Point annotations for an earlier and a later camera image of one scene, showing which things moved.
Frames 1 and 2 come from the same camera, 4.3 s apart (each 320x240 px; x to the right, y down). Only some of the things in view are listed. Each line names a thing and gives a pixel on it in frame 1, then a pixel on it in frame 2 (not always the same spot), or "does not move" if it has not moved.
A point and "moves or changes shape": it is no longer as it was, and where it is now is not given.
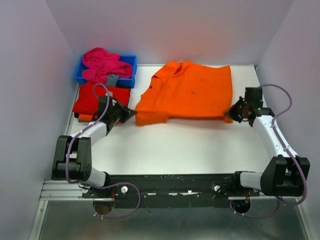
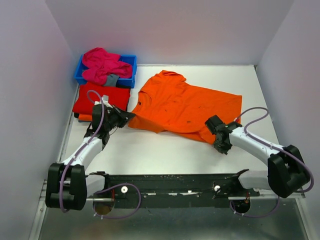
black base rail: x=172 y=187 does not move
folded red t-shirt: x=86 y=102 does not move
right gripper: x=232 y=112 to x=222 y=149
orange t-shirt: x=186 y=90 moves or changes shape
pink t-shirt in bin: x=98 y=64 does not move
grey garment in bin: x=112 y=80 does not move
